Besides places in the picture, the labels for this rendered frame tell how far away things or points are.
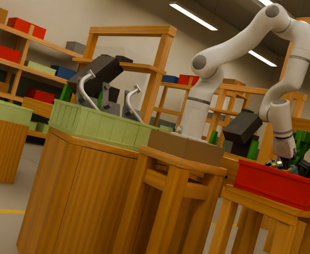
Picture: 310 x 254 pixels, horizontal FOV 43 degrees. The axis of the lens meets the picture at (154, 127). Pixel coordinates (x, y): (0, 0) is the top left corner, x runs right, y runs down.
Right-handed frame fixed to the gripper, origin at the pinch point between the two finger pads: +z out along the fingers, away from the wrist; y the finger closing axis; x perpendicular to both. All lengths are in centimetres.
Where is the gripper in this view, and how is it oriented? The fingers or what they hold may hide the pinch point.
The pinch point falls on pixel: (286, 164)
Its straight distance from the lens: 195.0
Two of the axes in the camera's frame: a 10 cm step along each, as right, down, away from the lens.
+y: 6.0, 1.6, -7.8
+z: 2.1, 9.1, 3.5
